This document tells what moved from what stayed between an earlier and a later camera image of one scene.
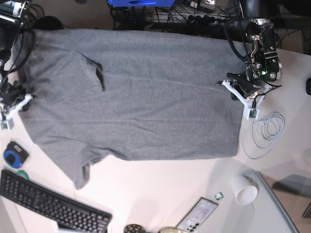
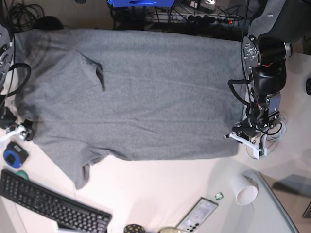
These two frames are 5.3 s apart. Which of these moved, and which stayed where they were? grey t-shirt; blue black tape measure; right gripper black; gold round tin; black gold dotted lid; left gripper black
Moved: left gripper black; right gripper black
Stayed: gold round tin; grey t-shirt; blue black tape measure; black gold dotted lid
